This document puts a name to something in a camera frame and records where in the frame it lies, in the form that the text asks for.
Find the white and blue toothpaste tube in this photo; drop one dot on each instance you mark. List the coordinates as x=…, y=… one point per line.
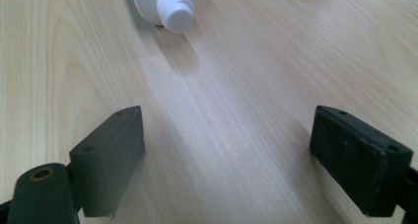
x=171, y=7

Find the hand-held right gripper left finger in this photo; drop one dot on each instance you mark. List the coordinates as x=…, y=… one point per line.
x=108, y=158

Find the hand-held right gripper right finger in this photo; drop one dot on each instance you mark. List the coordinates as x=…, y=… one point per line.
x=355, y=164

